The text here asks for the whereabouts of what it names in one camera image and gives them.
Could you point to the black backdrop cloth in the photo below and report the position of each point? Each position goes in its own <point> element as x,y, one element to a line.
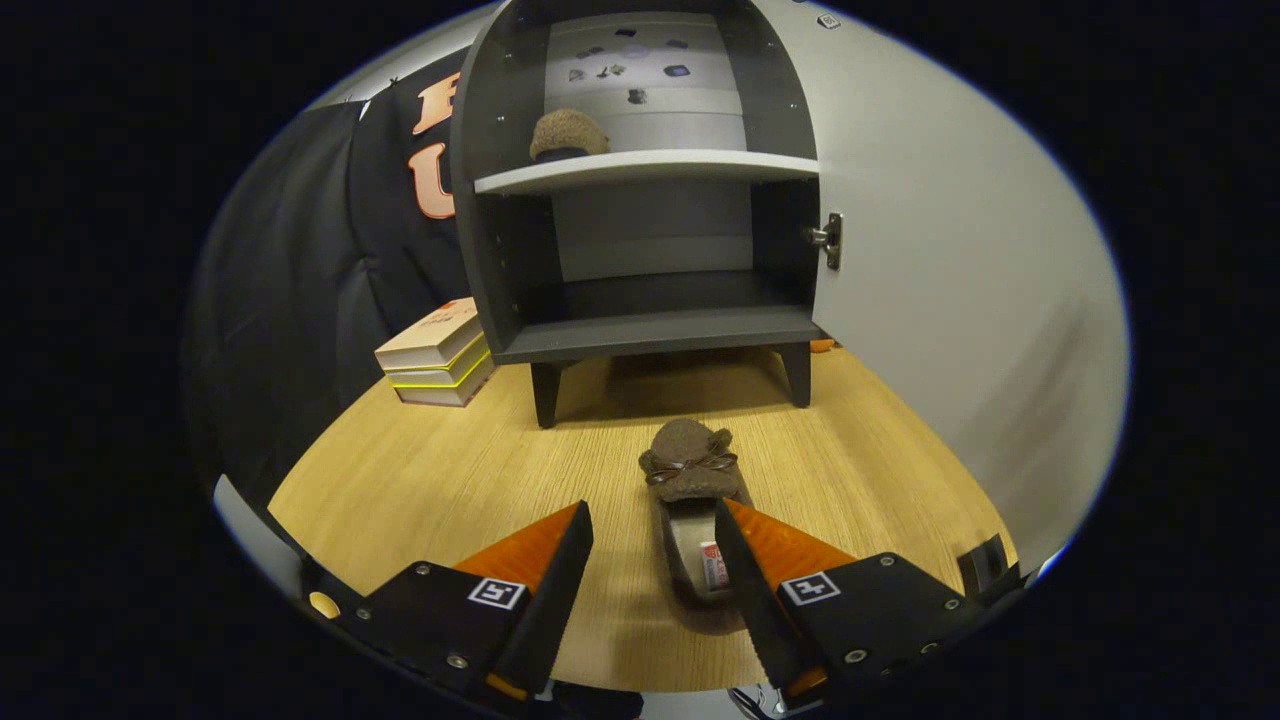
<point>280,300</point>

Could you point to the dark grey shoe cabinet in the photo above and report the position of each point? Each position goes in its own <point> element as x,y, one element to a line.
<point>500,260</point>

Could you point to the pale thick book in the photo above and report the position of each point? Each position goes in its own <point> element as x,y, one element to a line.
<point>450,393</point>

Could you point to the white cabinet shelf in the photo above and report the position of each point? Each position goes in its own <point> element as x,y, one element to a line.
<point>640,168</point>

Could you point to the book with yellow edge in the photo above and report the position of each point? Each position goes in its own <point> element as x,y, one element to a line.
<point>450,372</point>

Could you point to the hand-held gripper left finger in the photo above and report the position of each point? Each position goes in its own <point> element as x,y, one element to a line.
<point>560,590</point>

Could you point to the metal door hinge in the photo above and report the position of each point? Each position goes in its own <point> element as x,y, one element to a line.
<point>830,240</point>

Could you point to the brown fuzzy shoe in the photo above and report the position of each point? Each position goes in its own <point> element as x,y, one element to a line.
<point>690,450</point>
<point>568,132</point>

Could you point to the beige shoe cabinet door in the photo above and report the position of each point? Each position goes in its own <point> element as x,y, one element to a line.
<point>950,300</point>

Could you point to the white book with orange cover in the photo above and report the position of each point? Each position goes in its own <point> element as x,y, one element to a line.
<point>430,335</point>

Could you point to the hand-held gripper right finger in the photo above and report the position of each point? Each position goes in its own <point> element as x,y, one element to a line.
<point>750,600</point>

